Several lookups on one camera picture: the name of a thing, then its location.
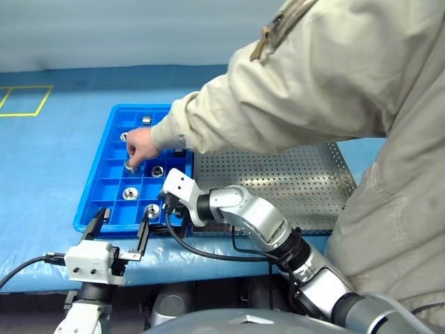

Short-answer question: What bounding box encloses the perforated steel tray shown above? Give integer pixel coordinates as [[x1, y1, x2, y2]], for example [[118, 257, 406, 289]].
[[189, 141, 358, 237]]

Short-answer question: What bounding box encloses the blue plastic compartment tray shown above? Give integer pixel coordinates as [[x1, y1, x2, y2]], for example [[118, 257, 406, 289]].
[[72, 103, 195, 239]]

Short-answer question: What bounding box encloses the person's beige sleeved arm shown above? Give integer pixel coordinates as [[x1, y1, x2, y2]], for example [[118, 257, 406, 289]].
[[151, 45, 397, 157]]

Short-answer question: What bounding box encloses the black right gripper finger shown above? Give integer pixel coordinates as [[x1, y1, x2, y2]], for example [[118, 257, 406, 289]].
[[149, 224, 191, 238]]

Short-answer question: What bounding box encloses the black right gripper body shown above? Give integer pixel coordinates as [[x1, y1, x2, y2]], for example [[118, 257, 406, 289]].
[[158, 191, 191, 225]]

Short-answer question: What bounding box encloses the person's beige jacket torso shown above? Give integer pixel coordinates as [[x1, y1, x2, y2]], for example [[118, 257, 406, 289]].
[[227, 0, 445, 314]]

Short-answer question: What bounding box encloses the blue plastic table cover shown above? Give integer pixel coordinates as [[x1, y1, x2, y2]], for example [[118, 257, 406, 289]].
[[0, 64, 387, 295]]

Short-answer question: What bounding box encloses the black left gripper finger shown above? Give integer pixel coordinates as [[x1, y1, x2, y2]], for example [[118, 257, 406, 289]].
[[135, 207, 152, 254], [80, 207, 112, 241]]

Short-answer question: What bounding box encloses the silver rounded shape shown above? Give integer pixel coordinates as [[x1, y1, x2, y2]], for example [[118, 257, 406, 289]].
[[151, 283, 195, 328]]

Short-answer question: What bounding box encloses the grey robot torso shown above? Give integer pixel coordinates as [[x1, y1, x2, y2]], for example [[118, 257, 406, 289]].
[[142, 308, 445, 334]]

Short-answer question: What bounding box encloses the yellow tape rectangle marking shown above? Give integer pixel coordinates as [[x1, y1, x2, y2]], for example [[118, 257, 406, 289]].
[[0, 85, 54, 118]]

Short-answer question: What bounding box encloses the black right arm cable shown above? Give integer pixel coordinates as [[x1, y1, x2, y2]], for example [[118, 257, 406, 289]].
[[164, 205, 303, 276]]

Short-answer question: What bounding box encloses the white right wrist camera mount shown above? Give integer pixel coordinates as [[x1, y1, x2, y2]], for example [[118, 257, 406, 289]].
[[161, 168, 210, 228]]

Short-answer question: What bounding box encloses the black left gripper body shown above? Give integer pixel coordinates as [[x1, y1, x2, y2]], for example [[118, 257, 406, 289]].
[[110, 245, 143, 279]]

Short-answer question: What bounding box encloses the person's bare hand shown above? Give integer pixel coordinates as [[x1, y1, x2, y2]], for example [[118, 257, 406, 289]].
[[124, 127, 163, 166]]

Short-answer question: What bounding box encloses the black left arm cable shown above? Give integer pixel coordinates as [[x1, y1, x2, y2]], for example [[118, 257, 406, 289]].
[[0, 253, 67, 292]]

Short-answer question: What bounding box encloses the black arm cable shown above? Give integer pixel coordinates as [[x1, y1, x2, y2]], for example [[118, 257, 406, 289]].
[[0, 253, 67, 292], [164, 205, 303, 276]]

